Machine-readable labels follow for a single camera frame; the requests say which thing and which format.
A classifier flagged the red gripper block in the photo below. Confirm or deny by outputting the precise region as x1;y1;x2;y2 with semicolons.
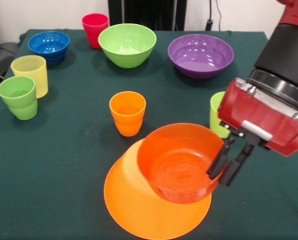
205;77;298;187

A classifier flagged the small red-orange bowl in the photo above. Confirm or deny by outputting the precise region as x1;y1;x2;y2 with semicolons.
136;122;226;205

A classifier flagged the large orange bowl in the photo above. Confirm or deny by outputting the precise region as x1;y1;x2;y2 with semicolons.
103;138;212;240

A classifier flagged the lime green cup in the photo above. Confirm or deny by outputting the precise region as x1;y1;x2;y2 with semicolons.
209;91;230;139

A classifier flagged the orange cup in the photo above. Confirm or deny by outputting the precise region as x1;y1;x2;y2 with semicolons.
109;91;147;137

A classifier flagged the purple bowl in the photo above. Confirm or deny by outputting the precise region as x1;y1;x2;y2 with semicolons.
167;33;235;80

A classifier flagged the light green bowl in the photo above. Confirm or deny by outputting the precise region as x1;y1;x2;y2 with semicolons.
97;23;157;69

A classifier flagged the dark green table cloth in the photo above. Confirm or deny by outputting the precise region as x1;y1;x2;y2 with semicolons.
0;28;298;240

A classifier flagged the red cup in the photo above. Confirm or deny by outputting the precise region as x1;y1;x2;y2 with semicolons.
81;13;110;49

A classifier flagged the blue bowl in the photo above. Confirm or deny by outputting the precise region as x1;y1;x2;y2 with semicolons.
27;30;71;63

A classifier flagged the yellow cup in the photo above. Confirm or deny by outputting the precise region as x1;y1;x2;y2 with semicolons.
10;55;49;99

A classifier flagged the black wall cable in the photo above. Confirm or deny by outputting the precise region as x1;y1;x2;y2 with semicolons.
205;0;224;31

